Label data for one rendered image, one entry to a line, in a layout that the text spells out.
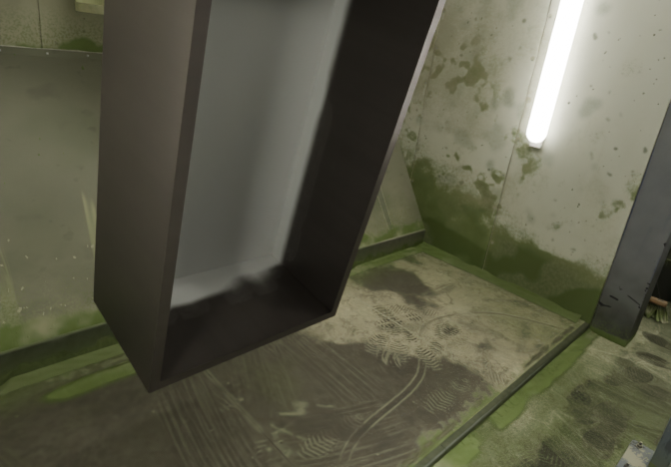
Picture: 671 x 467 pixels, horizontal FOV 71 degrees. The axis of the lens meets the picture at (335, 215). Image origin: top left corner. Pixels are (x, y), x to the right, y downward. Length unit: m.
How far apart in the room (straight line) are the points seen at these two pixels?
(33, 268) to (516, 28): 2.52
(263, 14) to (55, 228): 1.18
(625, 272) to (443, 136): 1.25
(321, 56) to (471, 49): 1.68
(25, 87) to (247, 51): 1.14
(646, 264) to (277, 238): 1.81
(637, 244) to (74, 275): 2.48
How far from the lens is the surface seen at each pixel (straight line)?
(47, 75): 2.25
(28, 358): 2.00
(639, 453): 2.20
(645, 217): 2.66
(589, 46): 2.72
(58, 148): 2.13
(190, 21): 0.79
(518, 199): 2.86
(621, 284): 2.77
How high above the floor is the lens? 1.26
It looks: 20 degrees down
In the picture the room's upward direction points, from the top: 7 degrees clockwise
